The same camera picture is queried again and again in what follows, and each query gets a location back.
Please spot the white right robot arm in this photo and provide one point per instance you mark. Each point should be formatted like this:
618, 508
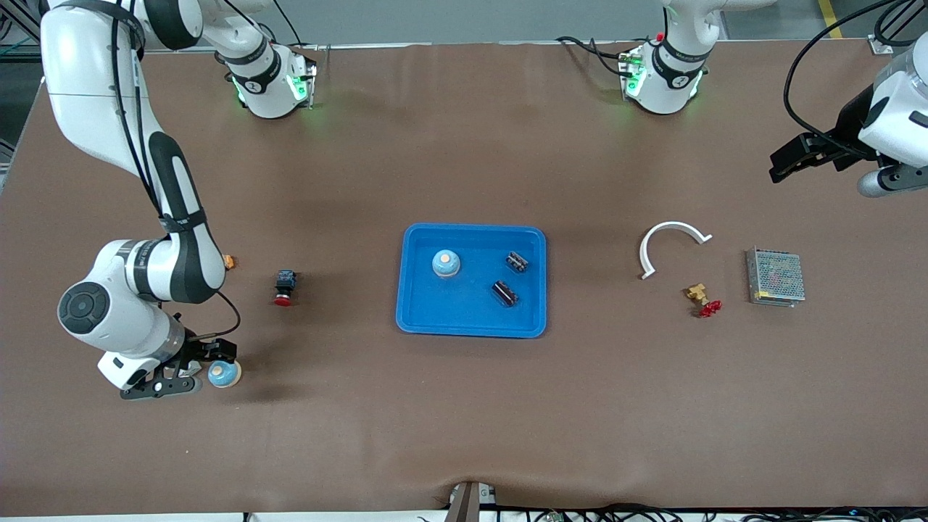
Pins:
80, 80

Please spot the blue dome desk bell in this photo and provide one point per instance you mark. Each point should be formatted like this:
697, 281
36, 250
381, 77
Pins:
446, 264
226, 375

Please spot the perforated metal power supply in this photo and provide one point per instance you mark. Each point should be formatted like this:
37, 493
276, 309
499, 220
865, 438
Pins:
777, 277

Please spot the brass red valve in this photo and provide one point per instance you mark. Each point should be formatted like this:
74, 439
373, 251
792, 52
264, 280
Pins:
697, 293

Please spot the blue plastic tray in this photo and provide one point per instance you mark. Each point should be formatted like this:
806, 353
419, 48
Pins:
464, 308

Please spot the red mushroom push button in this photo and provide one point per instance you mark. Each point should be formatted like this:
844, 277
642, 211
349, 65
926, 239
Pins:
285, 286

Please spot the short dark electrolytic capacitor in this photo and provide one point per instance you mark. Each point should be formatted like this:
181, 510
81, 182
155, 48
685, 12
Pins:
517, 261

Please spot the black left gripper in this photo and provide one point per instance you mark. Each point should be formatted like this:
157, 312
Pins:
847, 137

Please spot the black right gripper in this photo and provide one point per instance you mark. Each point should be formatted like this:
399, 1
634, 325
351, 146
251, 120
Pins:
196, 349

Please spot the aluminium frame profile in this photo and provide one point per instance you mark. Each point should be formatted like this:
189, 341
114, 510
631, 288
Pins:
22, 18

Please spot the long dark electrolytic capacitor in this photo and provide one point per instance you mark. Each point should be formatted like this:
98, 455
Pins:
505, 293

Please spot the metal table edge bracket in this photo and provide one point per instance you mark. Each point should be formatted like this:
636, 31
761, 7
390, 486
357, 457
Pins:
464, 504

